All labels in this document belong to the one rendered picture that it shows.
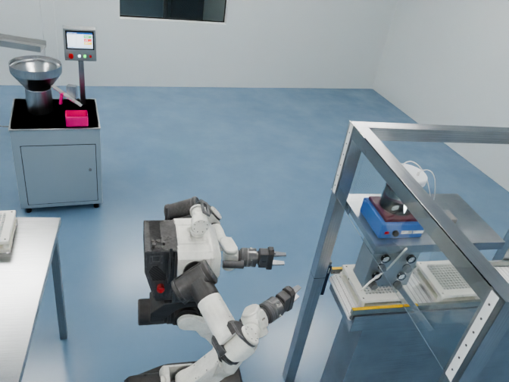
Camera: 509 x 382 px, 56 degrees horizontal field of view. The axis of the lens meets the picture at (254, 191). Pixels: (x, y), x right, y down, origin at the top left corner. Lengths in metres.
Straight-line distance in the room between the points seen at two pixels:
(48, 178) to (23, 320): 2.01
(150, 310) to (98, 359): 1.04
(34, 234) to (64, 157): 1.44
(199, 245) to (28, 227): 1.06
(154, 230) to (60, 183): 2.20
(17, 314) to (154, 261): 0.64
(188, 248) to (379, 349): 1.24
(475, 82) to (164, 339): 4.70
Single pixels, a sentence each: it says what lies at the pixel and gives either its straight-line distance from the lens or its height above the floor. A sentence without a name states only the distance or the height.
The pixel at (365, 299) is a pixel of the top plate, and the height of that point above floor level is 0.96.
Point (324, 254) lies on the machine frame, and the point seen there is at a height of 1.01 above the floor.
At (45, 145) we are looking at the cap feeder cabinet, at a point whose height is 0.62.
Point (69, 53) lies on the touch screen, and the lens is 4.04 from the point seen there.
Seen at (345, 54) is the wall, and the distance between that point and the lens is 7.53.
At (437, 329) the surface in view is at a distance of 1.60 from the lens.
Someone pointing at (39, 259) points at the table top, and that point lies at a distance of 2.47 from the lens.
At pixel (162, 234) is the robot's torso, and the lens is 1.94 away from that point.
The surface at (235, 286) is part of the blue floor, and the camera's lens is 3.57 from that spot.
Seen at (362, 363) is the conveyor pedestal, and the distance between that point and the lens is 2.72.
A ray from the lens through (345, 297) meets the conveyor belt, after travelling 2.39.
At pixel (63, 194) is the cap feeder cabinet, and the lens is 4.14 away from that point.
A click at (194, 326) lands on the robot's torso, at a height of 0.83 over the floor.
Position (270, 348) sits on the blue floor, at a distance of 3.24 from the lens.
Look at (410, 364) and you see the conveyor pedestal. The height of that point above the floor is 0.41.
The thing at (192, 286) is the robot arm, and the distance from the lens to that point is 1.76.
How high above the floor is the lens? 2.48
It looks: 32 degrees down
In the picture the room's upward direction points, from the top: 9 degrees clockwise
